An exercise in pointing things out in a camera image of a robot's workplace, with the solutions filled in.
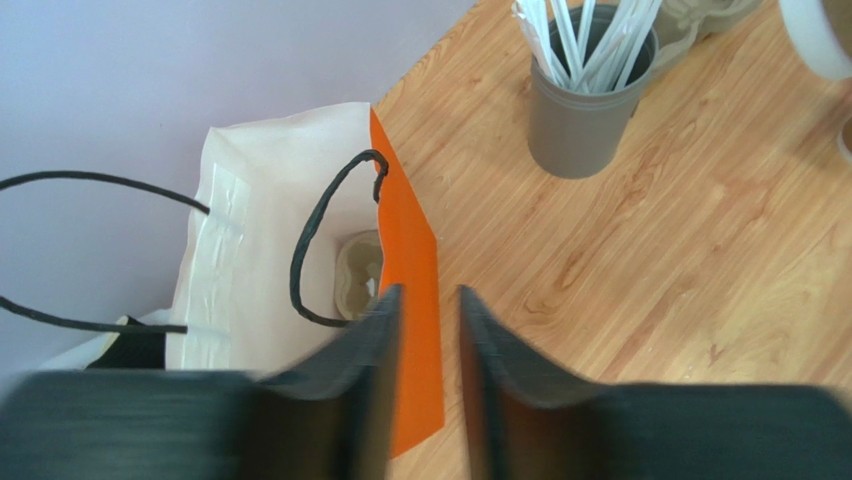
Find grey straw holder cup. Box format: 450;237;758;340
528;1;658;179

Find single white paper cup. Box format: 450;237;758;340
779;0;851;80

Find orange paper bag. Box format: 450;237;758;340
0;101;446;459

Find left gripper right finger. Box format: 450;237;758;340
459;286;851;479

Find pulp cup carrier tray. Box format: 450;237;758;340
334;230;384;321

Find wrapped white straws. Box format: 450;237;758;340
512;0;662;94

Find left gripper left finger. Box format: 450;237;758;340
1;285;404;479

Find black cloth in basket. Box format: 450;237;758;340
85;333;166;370

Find white plastic basket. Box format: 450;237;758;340
38;333;110;370

